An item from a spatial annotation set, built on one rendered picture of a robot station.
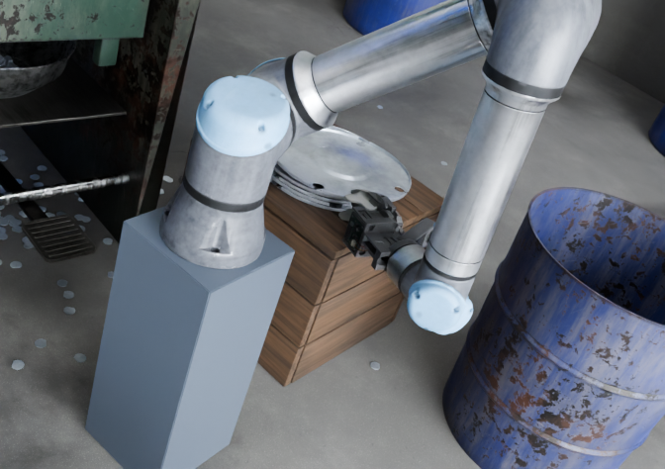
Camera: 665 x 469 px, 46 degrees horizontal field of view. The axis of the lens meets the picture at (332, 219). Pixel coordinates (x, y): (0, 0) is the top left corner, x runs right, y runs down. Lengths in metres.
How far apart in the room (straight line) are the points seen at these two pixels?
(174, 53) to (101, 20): 0.15
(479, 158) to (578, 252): 0.83
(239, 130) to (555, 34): 0.39
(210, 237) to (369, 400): 0.69
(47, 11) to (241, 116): 0.56
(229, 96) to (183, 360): 0.38
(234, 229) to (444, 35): 0.38
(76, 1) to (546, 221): 0.99
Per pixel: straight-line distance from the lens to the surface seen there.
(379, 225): 1.32
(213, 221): 1.06
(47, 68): 1.62
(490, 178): 0.95
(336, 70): 1.09
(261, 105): 1.02
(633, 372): 1.42
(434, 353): 1.82
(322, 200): 1.48
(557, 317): 1.39
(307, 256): 1.42
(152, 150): 1.65
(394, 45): 1.06
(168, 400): 1.22
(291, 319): 1.50
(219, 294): 1.07
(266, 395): 1.57
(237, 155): 1.00
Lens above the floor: 1.12
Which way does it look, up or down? 32 degrees down
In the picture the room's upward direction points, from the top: 20 degrees clockwise
